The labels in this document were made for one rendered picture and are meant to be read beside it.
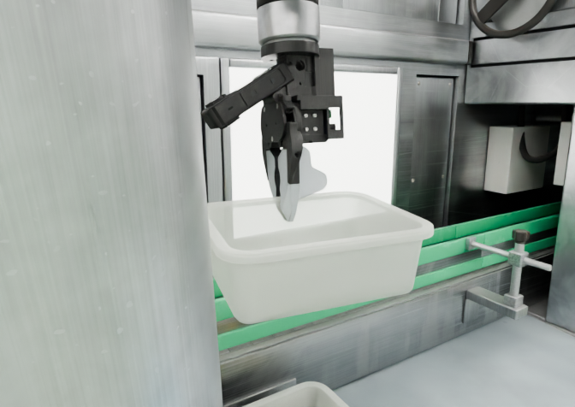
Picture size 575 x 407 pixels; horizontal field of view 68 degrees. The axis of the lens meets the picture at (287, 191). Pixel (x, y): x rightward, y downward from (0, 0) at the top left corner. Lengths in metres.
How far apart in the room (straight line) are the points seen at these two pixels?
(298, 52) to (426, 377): 0.63
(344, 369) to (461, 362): 0.25
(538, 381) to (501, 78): 0.66
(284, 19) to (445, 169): 0.79
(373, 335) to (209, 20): 0.62
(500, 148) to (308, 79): 0.84
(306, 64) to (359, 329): 0.47
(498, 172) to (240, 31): 0.82
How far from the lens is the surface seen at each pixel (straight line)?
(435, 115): 1.16
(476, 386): 0.90
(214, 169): 0.76
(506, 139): 1.29
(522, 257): 0.92
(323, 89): 0.54
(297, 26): 0.52
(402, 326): 0.88
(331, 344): 0.77
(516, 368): 0.98
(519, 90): 1.14
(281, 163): 0.51
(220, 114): 0.49
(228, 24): 0.79
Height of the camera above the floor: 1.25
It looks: 12 degrees down
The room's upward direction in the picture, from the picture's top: straight up
